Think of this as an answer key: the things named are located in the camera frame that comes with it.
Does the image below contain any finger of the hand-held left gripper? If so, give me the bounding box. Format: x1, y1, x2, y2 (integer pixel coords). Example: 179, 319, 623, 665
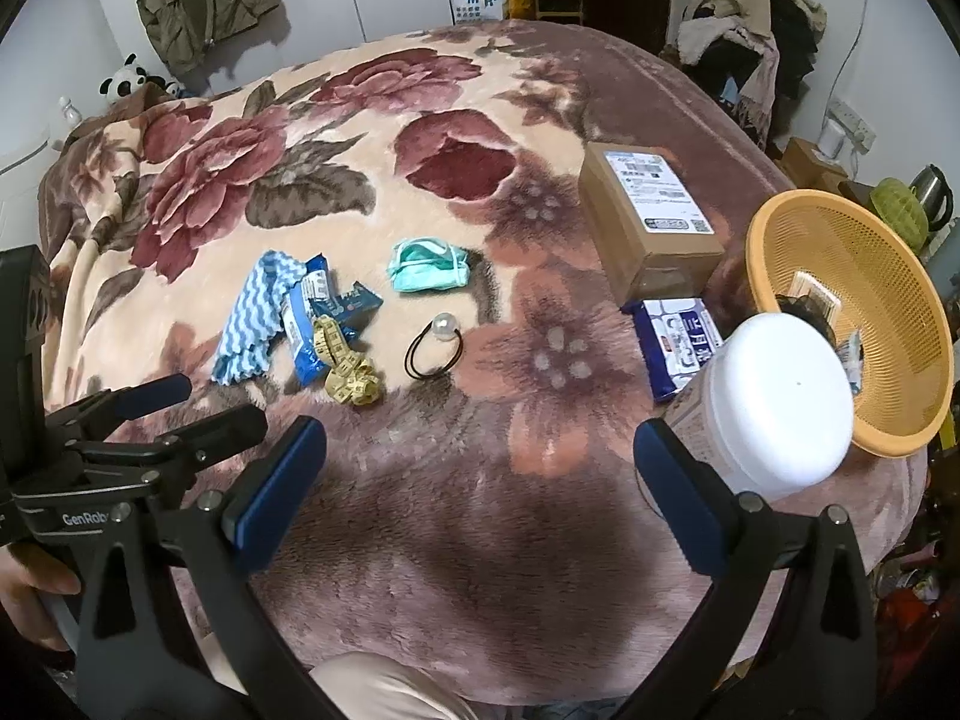
43, 373, 194, 445
73, 403, 271, 470

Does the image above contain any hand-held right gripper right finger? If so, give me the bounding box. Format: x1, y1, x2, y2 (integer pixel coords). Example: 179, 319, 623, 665
634, 418, 878, 720

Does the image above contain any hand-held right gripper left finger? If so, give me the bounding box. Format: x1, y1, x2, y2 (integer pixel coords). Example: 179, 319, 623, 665
75, 414, 331, 720

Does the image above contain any blue white striped cloth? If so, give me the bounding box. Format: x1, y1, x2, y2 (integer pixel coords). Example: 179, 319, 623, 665
211, 251, 308, 387

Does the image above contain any blue wet wipes packet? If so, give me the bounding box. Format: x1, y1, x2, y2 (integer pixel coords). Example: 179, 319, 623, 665
281, 255, 335, 389

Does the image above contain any dark blue packet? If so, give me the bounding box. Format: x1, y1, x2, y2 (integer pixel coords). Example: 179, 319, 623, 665
311, 281, 385, 331

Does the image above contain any small white tube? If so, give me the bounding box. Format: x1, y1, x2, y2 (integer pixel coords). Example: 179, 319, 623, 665
836, 330, 867, 395

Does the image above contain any black cloth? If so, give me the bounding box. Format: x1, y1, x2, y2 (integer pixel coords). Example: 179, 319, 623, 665
780, 292, 841, 346

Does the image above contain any cotton swabs packet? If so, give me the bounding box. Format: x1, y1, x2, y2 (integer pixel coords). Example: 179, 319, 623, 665
787, 274, 842, 323

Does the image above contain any green face mask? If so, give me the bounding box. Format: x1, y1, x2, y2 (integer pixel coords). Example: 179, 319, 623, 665
386, 238, 473, 293

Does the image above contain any orange plastic basket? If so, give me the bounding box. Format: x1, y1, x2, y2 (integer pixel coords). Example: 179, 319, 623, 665
745, 190, 959, 458

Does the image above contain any person's left hand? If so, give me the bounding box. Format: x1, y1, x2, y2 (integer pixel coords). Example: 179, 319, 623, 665
0, 542, 83, 652

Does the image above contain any white lidded jar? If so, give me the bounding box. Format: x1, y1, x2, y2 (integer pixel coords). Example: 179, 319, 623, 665
664, 313, 856, 503

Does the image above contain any yellow measuring tape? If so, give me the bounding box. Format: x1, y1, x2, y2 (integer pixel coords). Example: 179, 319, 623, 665
311, 315, 383, 407

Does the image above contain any blue white tissue packet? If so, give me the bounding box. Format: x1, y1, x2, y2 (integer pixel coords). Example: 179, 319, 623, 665
621, 298, 725, 404

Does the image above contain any floral fleece blanket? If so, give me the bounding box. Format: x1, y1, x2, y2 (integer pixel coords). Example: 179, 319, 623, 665
37, 21, 931, 706

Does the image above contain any person's beige trouser leg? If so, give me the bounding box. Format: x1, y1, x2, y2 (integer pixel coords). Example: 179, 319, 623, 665
210, 649, 481, 720

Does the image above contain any brown cardboard box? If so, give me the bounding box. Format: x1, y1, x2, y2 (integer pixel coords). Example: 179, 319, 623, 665
577, 141, 727, 305

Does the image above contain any panda plush toy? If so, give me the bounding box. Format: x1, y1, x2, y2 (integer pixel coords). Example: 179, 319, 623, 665
101, 54, 181, 104

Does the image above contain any small cardboard box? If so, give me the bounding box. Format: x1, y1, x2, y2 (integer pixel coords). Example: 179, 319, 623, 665
780, 136, 852, 200

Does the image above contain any green mesh food cover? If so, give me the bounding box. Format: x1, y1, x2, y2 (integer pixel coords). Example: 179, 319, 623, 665
868, 178, 931, 248

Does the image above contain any olive hooded jacket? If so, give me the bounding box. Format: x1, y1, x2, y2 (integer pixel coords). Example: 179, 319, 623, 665
135, 0, 282, 77

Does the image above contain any steel electric kettle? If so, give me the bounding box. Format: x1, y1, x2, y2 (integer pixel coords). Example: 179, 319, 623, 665
909, 163, 955, 233

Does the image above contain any pile of clothes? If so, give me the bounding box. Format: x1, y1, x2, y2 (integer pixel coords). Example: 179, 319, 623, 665
679, 0, 830, 147

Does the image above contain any black pearl hair tie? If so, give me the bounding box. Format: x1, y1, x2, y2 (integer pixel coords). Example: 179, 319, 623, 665
405, 313, 464, 377

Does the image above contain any wall power outlet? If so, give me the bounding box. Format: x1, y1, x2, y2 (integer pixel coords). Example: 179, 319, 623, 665
825, 99, 877, 151

